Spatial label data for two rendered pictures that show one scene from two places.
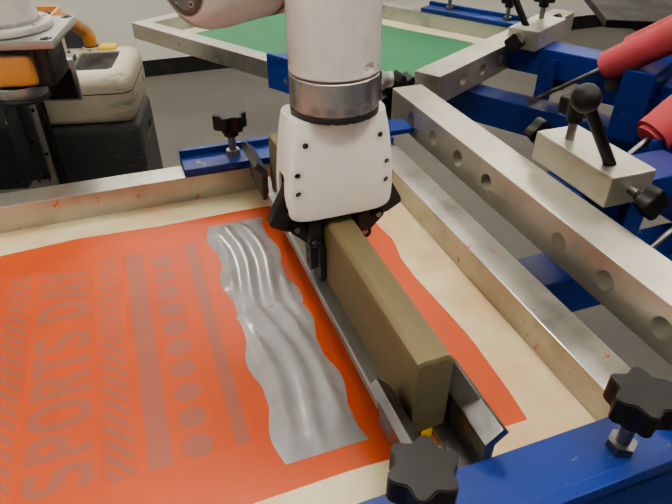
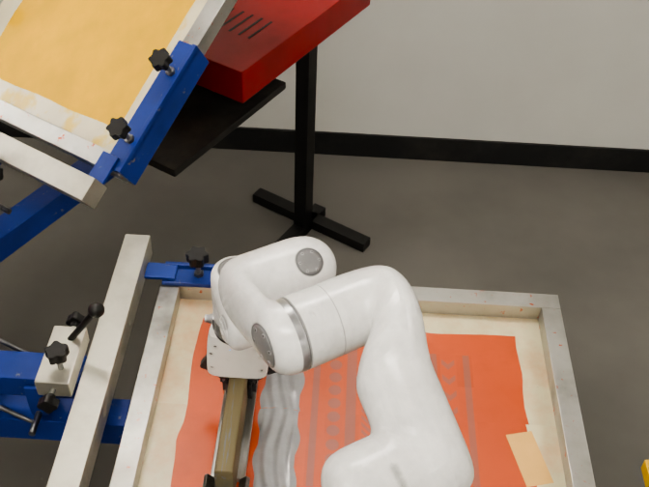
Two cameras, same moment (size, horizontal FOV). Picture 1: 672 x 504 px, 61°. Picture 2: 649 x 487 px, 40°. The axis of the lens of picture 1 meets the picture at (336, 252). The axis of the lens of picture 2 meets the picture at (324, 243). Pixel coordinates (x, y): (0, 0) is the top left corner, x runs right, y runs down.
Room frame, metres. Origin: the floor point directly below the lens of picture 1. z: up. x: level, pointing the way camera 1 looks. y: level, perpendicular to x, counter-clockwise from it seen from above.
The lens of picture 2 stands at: (1.30, 0.47, 2.25)
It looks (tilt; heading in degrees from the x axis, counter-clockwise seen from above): 43 degrees down; 201
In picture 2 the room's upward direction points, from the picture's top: 3 degrees clockwise
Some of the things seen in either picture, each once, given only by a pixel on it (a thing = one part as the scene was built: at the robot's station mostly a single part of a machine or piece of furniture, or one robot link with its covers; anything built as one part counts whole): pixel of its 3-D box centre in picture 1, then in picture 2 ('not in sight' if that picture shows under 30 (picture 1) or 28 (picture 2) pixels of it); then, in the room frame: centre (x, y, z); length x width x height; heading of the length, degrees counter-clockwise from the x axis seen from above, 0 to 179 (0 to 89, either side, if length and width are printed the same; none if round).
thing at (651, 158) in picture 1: (618, 188); (35, 374); (0.59, -0.33, 1.02); 0.17 x 0.06 x 0.05; 110
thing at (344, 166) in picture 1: (335, 153); (238, 344); (0.47, 0.00, 1.12); 0.10 x 0.08 x 0.11; 110
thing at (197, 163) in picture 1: (290, 162); not in sight; (0.74, 0.07, 0.97); 0.30 x 0.05 x 0.07; 110
